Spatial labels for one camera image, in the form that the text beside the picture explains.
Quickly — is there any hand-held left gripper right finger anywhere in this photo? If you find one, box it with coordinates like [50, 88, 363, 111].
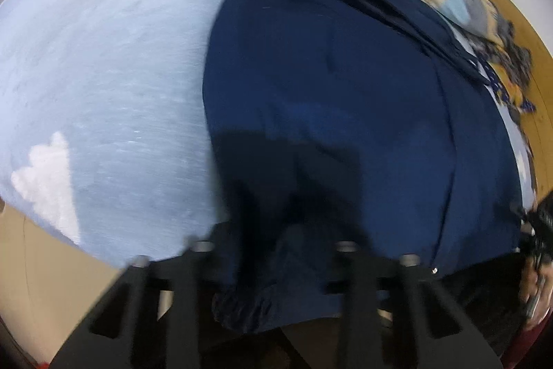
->
[328, 239, 504, 369]

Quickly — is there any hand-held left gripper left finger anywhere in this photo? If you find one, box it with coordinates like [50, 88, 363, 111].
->
[49, 239, 217, 369]

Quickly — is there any navy blue garment grey stripe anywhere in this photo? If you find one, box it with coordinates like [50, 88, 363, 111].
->
[202, 0, 525, 333]

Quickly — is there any person's dark clothing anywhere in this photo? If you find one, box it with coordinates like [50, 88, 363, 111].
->
[449, 254, 534, 354]

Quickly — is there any dark patterned cloth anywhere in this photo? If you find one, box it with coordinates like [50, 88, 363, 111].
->
[471, 19, 538, 123]

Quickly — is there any wooden headboard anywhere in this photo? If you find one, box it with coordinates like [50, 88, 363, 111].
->
[464, 0, 553, 197]

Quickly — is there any light blue cloud bed sheet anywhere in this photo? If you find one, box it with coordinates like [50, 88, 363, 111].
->
[0, 0, 538, 268]

